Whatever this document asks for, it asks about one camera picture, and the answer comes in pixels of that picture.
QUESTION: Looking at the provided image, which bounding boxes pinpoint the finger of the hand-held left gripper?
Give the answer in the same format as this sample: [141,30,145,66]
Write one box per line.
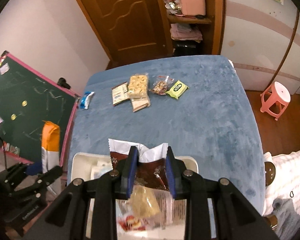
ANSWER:
[12,166,63,198]
[0,162,43,183]

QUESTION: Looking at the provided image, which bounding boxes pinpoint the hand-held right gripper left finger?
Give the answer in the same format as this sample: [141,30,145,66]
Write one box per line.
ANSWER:
[22,146,138,240]

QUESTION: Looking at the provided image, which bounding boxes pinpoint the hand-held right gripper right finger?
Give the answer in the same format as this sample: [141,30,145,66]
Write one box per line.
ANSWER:
[165,147,282,240]

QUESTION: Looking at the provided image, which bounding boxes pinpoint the maroon and white snack packet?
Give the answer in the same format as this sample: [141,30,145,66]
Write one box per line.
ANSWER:
[108,138,170,192]

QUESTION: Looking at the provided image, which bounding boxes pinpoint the orange and white snack packet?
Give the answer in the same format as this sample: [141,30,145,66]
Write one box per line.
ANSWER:
[41,120,61,174]

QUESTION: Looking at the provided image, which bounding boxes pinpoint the pale blue clear packet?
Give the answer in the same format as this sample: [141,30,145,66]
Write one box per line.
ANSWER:
[90,161,113,180]

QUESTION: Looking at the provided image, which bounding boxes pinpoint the small puffed rice snack packet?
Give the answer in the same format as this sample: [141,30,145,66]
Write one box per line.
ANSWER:
[130,185,162,219]

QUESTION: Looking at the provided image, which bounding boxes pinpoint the white plastic tray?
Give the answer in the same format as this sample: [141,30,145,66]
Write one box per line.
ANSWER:
[67,152,199,240]

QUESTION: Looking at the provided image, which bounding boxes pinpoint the red and white snack packet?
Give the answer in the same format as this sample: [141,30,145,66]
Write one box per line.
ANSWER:
[116,214,155,232]

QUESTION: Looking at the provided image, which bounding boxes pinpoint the clear sandwich cracker packet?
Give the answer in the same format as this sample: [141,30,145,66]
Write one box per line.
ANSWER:
[130,95,150,112]

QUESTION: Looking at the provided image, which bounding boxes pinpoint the brown label snack packet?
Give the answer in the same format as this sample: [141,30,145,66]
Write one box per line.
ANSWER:
[111,82,130,105]

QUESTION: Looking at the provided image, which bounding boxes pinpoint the small blue snack packet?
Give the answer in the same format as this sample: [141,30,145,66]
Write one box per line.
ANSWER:
[80,91,95,110]

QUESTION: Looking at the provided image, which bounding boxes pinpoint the yellow-green snack packet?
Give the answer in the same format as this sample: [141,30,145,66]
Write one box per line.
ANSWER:
[166,80,190,99]

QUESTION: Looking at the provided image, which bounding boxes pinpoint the long puffed rice snack packet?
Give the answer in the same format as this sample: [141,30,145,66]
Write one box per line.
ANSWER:
[127,73,150,99]

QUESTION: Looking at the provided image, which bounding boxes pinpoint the clear mixed nuts packet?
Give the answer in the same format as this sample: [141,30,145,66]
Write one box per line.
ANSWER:
[150,75,174,95]

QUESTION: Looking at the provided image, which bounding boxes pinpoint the blue plush blanket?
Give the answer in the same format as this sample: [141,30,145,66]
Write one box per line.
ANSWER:
[66,54,267,217]

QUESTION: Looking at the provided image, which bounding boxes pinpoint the black easel knob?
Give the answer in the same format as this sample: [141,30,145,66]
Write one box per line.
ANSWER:
[57,77,71,89]

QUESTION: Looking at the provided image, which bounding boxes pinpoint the striped white bedding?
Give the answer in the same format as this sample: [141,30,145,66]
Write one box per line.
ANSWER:
[262,146,300,240]

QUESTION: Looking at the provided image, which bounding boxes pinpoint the grey cloth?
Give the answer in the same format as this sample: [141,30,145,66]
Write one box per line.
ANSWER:
[272,197,300,230]

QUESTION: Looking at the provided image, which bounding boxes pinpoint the black box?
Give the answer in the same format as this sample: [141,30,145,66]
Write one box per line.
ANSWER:
[173,40,198,55]

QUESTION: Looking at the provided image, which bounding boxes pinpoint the pink plastic stool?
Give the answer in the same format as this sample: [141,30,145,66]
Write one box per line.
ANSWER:
[260,81,291,121]

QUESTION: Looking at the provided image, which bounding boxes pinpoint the stack of pink cloths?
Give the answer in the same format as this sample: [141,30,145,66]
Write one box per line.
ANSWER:
[170,24,203,42]

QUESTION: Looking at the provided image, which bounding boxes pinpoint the brown wooden door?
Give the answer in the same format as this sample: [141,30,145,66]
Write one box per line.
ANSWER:
[65,0,174,64]

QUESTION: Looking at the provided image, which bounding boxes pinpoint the wooden shelf unit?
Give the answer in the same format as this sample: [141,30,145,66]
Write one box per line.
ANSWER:
[155,0,227,57]

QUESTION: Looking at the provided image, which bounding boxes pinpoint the pile of shiny wrappers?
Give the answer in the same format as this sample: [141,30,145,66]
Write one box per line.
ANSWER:
[164,0,182,15]

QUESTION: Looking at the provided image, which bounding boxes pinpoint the green chalkboard with pink frame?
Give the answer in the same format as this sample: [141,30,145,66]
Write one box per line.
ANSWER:
[0,51,82,167]

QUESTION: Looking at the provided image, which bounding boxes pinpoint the dark round wooden post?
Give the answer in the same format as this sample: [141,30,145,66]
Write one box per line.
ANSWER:
[264,161,277,187]

